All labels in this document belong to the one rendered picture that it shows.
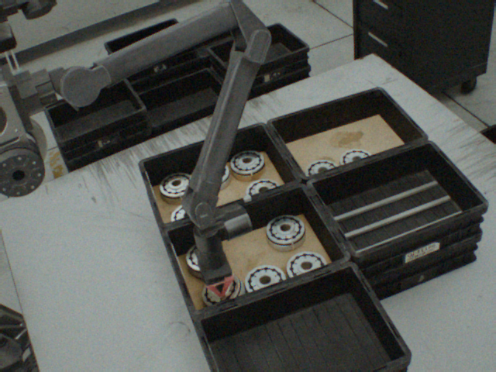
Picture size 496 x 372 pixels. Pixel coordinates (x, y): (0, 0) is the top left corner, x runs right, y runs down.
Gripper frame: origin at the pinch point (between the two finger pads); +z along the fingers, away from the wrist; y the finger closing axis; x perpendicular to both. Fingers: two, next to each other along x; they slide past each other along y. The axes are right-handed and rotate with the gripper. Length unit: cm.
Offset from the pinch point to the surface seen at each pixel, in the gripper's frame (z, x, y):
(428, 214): 4, -61, 4
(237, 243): 4.3, -9.5, 16.6
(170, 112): 42, -14, 150
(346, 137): 2, -54, 44
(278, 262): 4.7, -17.3, 6.0
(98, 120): 32, 20, 145
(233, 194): 3.2, -14.3, 35.0
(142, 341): 18.7, 22.5, 6.1
